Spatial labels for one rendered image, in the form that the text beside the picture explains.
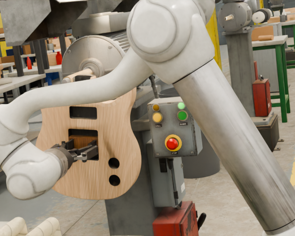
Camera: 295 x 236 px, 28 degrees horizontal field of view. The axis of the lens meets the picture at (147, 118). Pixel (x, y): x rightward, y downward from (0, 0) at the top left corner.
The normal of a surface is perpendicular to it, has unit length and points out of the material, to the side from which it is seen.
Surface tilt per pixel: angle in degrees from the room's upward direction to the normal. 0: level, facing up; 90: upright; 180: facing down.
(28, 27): 90
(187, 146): 90
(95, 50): 82
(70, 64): 87
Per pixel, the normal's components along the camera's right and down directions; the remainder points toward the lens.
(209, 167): 0.48, 0.16
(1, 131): -0.04, 0.17
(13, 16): -0.29, 0.21
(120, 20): 0.95, -0.07
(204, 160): 0.27, 0.21
